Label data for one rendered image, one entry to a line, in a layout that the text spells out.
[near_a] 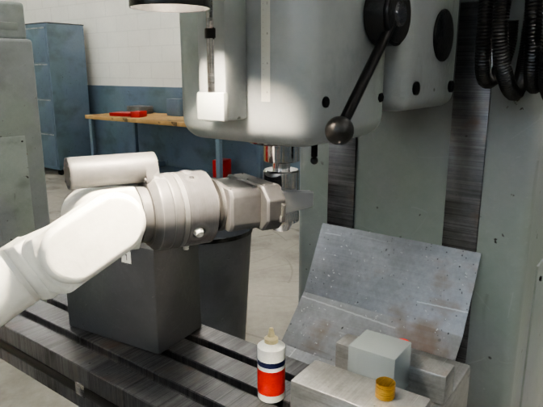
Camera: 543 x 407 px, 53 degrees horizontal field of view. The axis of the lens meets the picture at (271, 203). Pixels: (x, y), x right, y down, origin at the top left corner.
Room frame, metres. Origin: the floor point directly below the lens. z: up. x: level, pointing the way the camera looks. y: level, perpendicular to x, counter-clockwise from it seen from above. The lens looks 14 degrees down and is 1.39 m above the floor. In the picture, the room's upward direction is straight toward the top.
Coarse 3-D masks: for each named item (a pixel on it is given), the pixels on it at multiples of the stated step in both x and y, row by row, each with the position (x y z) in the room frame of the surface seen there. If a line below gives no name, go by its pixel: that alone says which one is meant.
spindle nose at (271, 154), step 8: (264, 152) 0.68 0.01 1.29; (272, 152) 0.67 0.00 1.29; (280, 152) 0.67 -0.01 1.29; (288, 152) 0.67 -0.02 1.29; (296, 152) 0.68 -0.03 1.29; (264, 160) 0.68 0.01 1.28; (272, 160) 0.67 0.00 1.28; (280, 160) 0.67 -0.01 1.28; (288, 160) 0.67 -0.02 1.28; (296, 160) 0.68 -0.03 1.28
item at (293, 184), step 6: (270, 180) 0.67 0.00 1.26; (276, 180) 0.67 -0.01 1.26; (282, 180) 0.67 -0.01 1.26; (288, 180) 0.67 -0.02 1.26; (294, 180) 0.68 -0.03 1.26; (282, 186) 0.67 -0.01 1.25; (288, 186) 0.67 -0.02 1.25; (294, 186) 0.68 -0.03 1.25; (288, 216) 0.67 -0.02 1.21; (294, 216) 0.68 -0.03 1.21; (288, 222) 0.67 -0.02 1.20; (294, 222) 0.68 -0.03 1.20
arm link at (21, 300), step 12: (0, 264) 0.50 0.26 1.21; (0, 276) 0.49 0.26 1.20; (12, 276) 0.49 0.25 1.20; (0, 288) 0.48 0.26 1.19; (12, 288) 0.49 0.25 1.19; (24, 288) 0.49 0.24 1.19; (0, 300) 0.48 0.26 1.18; (12, 300) 0.49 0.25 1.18; (24, 300) 0.50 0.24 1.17; (0, 312) 0.48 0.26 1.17; (12, 312) 0.49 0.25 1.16; (0, 324) 0.49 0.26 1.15
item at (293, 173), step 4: (268, 168) 0.70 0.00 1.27; (292, 168) 0.70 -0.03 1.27; (296, 168) 0.70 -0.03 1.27; (264, 172) 0.68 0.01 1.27; (268, 172) 0.68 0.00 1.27; (272, 172) 0.67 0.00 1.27; (276, 172) 0.67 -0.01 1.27; (280, 172) 0.67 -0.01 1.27; (284, 172) 0.67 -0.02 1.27; (288, 172) 0.67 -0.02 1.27; (292, 172) 0.67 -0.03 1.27; (296, 172) 0.68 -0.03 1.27; (264, 176) 0.68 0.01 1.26; (268, 176) 0.67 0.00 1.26; (272, 176) 0.67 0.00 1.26; (276, 176) 0.67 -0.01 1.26; (280, 176) 0.67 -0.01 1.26; (284, 176) 0.67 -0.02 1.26; (288, 176) 0.67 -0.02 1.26; (292, 176) 0.67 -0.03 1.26; (296, 176) 0.68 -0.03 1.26
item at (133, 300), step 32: (128, 256) 0.85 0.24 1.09; (160, 256) 0.84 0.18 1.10; (192, 256) 0.91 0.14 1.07; (96, 288) 0.89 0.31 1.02; (128, 288) 0.85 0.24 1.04; (160, 288) 0.84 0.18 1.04; (192, 288) 0.91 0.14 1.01; (96, 320) 0.90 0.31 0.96; (128, 320) 0.86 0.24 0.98; (160, 320) 0.83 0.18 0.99; (192, 320) 0.91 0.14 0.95; (160, 352) 0.83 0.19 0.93
